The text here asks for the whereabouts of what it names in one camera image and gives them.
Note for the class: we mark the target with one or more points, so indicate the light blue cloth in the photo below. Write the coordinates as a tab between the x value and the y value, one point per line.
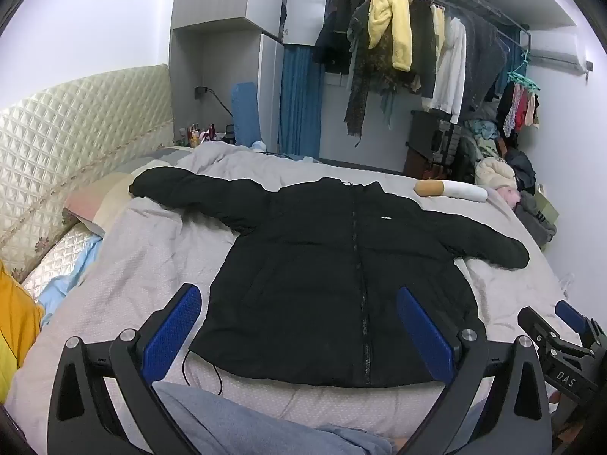
61	290

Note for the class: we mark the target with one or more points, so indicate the green clip hanger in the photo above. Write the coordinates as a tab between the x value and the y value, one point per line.
521	78

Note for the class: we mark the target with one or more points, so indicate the white and tan roll pillow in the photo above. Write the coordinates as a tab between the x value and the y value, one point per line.
460	191

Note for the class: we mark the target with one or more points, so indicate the pink and cream pillow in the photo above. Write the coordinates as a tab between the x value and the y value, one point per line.
95	199

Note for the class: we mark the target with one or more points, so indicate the black hanging coat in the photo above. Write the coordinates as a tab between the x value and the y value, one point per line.
344	14

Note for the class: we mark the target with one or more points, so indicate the cream quilted headboard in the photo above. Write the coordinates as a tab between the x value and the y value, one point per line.
71	123

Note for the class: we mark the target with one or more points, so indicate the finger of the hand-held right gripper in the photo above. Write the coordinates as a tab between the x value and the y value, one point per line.
533	324
571	316

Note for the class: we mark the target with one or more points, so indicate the dark patterned hanging garment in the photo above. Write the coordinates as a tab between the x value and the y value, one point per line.
363	76

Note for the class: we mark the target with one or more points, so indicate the person's grey trouser legs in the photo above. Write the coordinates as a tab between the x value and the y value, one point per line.
237	426

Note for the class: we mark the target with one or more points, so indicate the grey bed blanket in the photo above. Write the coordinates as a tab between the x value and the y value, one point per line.
142	256

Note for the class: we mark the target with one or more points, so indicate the pile of clothes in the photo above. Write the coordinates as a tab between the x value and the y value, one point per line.
498	170

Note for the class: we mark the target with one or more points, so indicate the quilted mattress pad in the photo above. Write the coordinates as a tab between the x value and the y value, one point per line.
57	256

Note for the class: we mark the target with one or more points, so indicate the white air conditioner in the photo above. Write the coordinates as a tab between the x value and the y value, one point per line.
555	52

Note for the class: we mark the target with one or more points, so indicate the blue foam mat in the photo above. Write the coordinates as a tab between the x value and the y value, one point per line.
245	113

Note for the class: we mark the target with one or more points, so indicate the grey hanging coat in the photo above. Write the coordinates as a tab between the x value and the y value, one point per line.
483	52

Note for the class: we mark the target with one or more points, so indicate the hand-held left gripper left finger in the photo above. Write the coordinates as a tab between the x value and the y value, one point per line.
173	327

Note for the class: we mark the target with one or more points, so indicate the green cardboard box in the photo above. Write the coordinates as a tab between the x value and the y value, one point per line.
546	206

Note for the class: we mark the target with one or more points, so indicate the black suitcase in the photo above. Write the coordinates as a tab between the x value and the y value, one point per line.
434	142

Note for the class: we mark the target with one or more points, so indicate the yellow cloth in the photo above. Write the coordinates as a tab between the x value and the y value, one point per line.
19	322

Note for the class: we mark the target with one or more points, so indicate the blue curtain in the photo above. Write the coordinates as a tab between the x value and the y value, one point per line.
298	104

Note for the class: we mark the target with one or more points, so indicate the small hanging laundry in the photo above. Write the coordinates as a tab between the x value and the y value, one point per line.
517	109

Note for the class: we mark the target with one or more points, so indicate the black wall charger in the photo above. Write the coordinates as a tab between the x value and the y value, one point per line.
201	92

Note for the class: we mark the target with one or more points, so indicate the white wardrobe cabinet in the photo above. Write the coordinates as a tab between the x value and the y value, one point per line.
213	4

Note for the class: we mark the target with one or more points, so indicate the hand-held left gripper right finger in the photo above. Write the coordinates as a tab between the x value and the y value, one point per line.
424	336

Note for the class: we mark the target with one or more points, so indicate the yellow fleece jacket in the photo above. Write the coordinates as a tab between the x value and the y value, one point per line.
384	9

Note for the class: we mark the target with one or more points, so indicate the black puffer jacket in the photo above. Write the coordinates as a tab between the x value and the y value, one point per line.
308	270

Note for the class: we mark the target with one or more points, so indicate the group of cosmetic bottles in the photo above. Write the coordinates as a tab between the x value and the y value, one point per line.
194	135

